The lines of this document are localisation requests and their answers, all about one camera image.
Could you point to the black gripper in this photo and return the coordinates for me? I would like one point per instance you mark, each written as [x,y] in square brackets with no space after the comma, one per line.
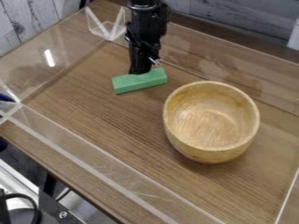
[144,30]

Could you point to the green rectangular block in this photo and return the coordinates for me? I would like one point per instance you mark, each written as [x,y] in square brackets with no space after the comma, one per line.
[130,82]

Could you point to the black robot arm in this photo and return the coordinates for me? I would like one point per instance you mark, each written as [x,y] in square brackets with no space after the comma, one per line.
[144,30]

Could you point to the light wooden bowl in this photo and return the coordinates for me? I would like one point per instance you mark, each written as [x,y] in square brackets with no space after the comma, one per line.
[211,121]

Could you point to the clear acrylic tray walls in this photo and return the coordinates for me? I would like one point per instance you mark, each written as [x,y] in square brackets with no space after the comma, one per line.
[100,141]

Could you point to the black table leg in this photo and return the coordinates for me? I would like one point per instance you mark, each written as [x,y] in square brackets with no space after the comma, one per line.
[49,185]

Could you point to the clear acrylic corner bracket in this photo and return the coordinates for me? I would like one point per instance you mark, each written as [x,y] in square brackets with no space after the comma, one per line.
[106,30]

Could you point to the black metal bracket with screw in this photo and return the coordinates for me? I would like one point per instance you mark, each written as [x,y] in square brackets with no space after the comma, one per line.
[53,213]

